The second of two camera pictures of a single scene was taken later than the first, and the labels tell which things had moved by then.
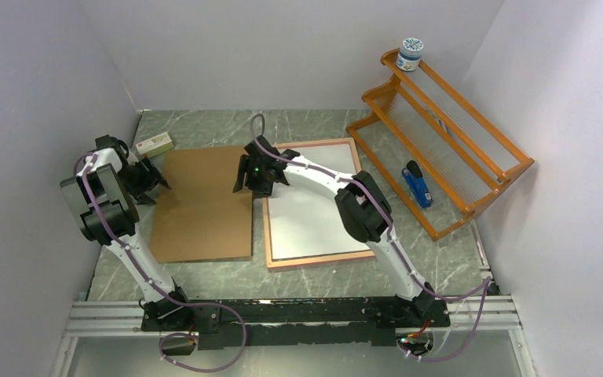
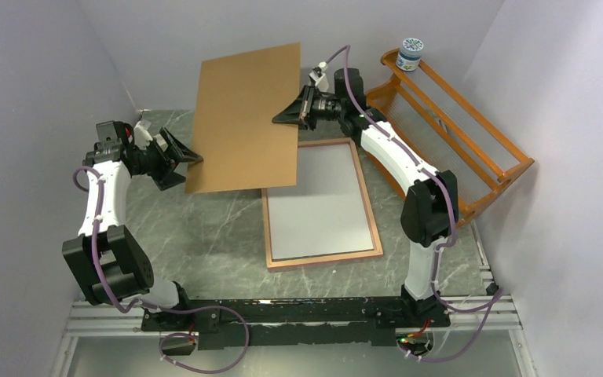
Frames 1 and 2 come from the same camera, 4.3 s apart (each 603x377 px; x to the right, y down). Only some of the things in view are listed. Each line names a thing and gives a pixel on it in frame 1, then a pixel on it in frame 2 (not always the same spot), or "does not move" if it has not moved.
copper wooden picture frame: [283, 264] does not move
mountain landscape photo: [306, 221] does not move
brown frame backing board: [202, 217] -> [238, 96]
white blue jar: [410, 54] does not move
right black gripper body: [257, 181] -> [318, 108]
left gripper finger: [155, 173] -> [184, 155]
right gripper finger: [241, 173] -> [291, 114]
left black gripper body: [137, 179] -> [158, 164]
